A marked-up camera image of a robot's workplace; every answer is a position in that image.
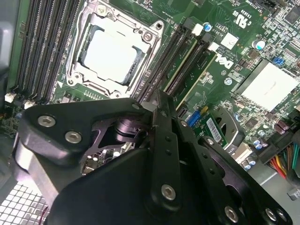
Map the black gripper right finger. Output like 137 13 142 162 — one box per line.
165 93 293 225

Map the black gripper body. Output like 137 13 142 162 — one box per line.
44 149 220 225

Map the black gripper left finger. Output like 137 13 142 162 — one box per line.
14 90 182 213

